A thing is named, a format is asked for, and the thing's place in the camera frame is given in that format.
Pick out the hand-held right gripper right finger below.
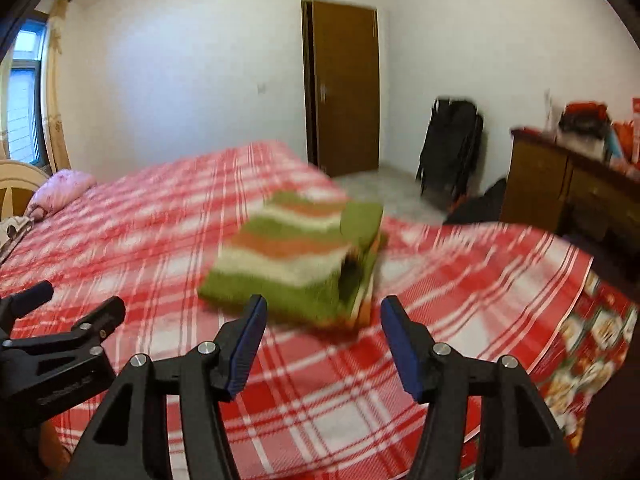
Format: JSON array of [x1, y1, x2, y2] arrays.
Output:
[[380, 295, 583, 480]]

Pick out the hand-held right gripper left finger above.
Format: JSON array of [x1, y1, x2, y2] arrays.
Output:
[[65, 294, 268, 480]]

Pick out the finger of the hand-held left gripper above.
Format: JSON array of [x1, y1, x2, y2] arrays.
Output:
[[0, 296, 127, 431], [0, 280, 55, 336]]

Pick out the green striped knit sweater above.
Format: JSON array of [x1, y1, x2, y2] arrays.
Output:
[[197, 189, 390, 331]]

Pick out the pile of red dark clothes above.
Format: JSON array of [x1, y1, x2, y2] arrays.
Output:
[[557, 101, 613, 161]]

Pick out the white brown patterned pillow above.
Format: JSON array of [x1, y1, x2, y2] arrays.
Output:
[[0, 215, 36, 263]]

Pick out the red white plaid blanket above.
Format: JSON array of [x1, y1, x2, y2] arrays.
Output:
[[0, 140, 596, 480]]

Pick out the pink pillow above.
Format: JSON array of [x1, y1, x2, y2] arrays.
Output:
[[25, 169, 98, 221]]

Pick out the cream wooden headboard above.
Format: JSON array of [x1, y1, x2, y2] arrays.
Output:
[[0, 159, 51, 221]]

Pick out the black bag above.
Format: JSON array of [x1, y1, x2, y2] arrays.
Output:
[[442, 177, 508, 226]]

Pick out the yellow patterned curtain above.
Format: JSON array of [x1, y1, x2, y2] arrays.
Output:
[[42, 0, 73, 173]]

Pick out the green red printed bed sheet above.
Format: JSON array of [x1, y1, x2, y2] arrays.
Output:
[[450, 270, 640, 480]]

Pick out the window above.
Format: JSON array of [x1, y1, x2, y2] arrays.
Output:
[[0, 19, 50, 166]]

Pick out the brown wooden dresser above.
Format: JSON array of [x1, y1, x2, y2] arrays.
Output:
[[500, 127, 640, 256]]

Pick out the brown wooden door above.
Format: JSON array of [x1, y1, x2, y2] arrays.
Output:
[[301, 0, 381, 178]]

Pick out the red packet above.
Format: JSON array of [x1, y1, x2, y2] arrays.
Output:
[[612, 95, 640, 166]]

